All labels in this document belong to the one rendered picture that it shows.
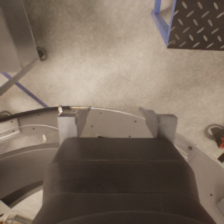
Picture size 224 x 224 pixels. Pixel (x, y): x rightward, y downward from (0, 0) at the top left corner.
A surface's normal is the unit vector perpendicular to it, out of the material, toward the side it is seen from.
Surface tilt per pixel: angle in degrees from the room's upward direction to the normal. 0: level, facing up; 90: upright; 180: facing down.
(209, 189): 90
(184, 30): 0
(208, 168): 90
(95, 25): 0
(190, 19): 0
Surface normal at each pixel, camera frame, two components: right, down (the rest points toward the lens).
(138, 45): -0.11, 0.64
